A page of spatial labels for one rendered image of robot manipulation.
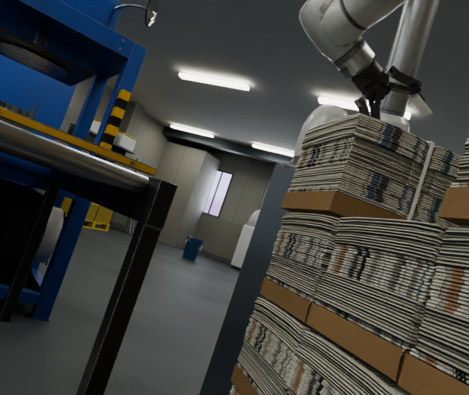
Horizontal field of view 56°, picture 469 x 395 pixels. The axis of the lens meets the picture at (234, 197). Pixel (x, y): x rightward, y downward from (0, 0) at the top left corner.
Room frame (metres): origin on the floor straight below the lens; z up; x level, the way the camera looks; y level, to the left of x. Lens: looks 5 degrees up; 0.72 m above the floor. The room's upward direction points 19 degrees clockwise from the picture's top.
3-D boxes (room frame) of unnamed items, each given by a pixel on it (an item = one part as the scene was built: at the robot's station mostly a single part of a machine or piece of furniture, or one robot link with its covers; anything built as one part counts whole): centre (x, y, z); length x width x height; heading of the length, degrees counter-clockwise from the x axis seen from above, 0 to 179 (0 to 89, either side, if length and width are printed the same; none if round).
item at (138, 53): (2.37, 0.77, 0.78); 0.09 x 0.09 x 1.55; 33
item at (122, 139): (9.65, 2.77, 1.95); 0.53 x 0.44 x 0.29; 156
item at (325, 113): (1.54, -0.24, 1.17); 0.18 x 0.16 x 0.22; 72
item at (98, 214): (8.69, 2.82, 0.39); 1.39 x 1.06 x 0.79; 156
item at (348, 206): (1.06, -0.24, 0.86); 0.29 x 0.16 x 0.04; 14
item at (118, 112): (2.32, 0.74, 1.05); 0.05 x 0.05 x 0.45; 33
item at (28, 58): (2.38, 1.30, 1.30); 0.55 x 0.55 x 0.03; 33
